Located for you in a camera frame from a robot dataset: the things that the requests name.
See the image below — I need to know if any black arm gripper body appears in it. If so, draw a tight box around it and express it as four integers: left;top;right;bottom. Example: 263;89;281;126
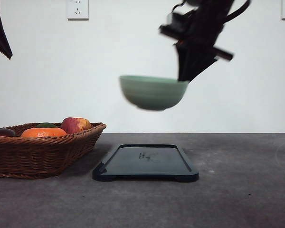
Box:
159;0;234;60

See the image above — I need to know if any green ceramic bowl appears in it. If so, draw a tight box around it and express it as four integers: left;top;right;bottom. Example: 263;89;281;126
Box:
119;76;188;110

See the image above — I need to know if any brown wicker basket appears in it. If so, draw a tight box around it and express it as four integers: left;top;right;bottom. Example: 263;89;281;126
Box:
0;122;106;179

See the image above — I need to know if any dark purple fruit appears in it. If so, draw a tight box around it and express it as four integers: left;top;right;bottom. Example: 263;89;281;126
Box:
0;128;16;137

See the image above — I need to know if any green avocado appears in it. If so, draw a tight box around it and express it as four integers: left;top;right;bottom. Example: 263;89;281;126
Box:
36;123;57;128

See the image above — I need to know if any orange tangerine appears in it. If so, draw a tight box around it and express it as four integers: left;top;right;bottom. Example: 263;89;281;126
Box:
21;128;67;137

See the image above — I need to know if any red yellow apple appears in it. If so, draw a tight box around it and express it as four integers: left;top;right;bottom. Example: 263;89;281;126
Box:
61;117;91;133

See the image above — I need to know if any dark rectangular tray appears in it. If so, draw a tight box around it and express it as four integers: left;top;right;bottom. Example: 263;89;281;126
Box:
93;144;199;182

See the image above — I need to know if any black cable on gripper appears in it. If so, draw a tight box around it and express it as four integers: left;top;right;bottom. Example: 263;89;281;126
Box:
223;0;250;23

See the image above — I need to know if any white wall socket left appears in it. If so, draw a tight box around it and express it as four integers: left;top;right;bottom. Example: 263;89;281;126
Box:
66;0;89;23

